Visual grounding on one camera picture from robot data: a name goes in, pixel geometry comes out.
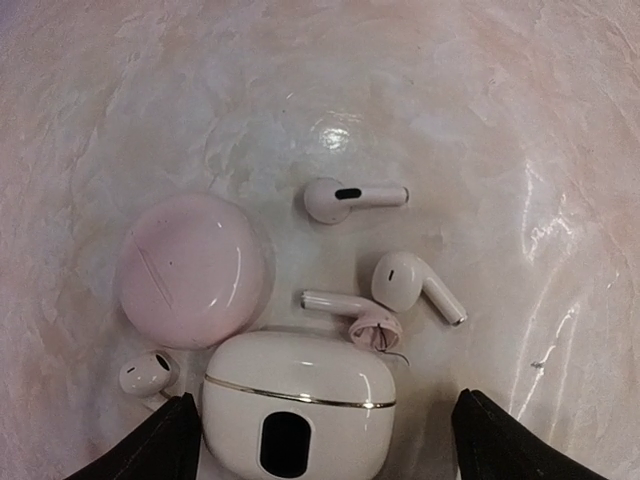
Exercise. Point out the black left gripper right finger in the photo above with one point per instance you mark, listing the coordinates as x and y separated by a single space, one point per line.
491 444

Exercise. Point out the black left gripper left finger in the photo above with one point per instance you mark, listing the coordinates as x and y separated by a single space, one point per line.
165 446

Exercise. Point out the white earbud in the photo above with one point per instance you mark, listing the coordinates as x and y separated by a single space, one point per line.
400 278
329 202
149 375

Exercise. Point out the white charging case gold trim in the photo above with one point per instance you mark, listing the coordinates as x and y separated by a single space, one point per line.
281 405

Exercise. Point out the pink round charging case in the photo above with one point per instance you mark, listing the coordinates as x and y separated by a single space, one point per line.
193 270

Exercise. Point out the white earbud top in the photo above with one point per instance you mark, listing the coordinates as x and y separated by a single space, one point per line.
329 202

